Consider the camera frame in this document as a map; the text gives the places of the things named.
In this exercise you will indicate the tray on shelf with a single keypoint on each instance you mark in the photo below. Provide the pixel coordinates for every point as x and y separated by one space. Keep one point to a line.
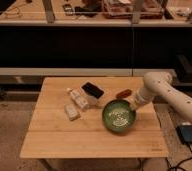
124 9

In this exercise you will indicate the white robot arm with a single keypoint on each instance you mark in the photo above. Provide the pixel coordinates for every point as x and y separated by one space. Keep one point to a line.
159 84

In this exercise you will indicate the wooden table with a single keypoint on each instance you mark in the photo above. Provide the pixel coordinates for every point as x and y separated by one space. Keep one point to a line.
52 135

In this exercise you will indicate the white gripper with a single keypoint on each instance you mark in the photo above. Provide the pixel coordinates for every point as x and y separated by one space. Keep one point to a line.
141 98

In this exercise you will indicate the black rectangular phone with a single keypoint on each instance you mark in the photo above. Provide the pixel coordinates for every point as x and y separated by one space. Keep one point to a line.
92 90

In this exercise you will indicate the brown oblong object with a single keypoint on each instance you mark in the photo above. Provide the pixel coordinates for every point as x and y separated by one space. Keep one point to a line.
124 94

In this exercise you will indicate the black floor box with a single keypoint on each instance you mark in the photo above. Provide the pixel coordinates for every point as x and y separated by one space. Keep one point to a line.
184 133

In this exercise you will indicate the small white box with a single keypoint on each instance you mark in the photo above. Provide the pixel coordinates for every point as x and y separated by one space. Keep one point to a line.
72 112

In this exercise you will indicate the black device on shelf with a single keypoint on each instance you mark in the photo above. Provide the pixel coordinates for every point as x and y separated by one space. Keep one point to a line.
68 9

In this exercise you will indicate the green ceramic bowl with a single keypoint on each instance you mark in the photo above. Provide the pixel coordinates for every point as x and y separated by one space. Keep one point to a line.
118 116

